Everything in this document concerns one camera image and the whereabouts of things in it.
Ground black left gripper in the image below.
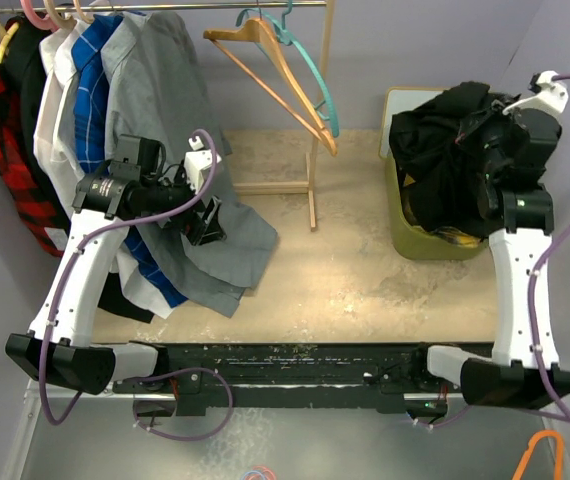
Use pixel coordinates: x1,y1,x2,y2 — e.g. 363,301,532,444
141,163,226,245

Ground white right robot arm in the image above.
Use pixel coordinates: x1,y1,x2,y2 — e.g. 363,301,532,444
409,99,570,410

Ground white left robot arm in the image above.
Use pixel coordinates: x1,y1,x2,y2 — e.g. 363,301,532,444
5,130,225,395

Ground yellow plaid shirt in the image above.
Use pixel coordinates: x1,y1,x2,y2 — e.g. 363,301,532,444
399,172,483,249

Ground blue checked hanging shirt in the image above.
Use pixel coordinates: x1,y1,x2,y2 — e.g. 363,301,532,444
71,15,186,316

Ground grey hanging shirt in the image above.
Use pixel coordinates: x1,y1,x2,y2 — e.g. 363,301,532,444
100,10,280,319

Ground teal plastic hanger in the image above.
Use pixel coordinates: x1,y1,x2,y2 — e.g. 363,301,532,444
236,0,340,138

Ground white hanging shirt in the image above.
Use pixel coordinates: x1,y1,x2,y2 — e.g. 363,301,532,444
33,20,171,322

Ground wooden hanger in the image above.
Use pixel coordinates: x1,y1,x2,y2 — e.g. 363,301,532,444
202,17,339,158

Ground light wooden hanger hook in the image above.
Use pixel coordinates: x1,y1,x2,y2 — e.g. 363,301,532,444
72,0,94,24

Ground red black plaid shirt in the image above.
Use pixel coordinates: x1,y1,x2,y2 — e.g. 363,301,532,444
0,66,69,258

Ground beige wooden hanger hook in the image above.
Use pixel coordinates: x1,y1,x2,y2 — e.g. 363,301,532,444
43,0,76,30

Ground pink hanger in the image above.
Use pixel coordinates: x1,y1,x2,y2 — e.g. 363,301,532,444
20,0,58,32

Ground yellow hanger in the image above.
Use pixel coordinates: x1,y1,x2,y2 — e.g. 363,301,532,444
0,22,21,64

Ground orange plastic hanger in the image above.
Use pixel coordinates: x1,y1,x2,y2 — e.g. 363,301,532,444
510,429,565,480

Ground olive green plastic bin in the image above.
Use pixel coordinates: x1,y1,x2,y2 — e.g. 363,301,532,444
384,154,488,261

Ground white board behind bin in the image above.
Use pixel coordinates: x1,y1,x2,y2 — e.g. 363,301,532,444
379,87,444,160

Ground red blue hangers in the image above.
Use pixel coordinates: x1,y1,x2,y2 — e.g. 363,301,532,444
241,465,277,480

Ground black hanging garment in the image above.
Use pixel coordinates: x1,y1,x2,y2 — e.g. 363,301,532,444
2,17,153,323

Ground wooden clothes rack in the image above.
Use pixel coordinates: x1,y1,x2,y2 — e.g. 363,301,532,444
0,1,337,231

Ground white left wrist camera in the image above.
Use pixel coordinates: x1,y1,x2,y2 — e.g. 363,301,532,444
183,136,212,194

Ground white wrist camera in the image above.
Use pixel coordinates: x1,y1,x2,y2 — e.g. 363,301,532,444
502,70,569,120
183,136,212,194

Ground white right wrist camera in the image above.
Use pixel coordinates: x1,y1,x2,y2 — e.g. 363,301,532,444
502,70,569,120

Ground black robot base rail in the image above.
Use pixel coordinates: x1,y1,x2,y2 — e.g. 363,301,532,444
114,343,454,422

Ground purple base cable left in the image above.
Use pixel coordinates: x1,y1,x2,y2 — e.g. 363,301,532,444
132,368,234,443

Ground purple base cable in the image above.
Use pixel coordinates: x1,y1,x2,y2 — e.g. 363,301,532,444
132,368,234,443
412,402,476,432

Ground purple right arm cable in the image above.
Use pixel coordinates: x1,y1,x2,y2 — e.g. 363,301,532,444
527,72,570,436

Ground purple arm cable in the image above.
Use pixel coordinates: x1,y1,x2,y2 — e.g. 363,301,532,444
527,72,570,436
38,128,217,426

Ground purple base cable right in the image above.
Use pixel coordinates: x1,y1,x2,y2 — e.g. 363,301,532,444
412,402,476,432

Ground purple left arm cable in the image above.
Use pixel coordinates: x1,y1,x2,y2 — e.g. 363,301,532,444
38,128,217,426

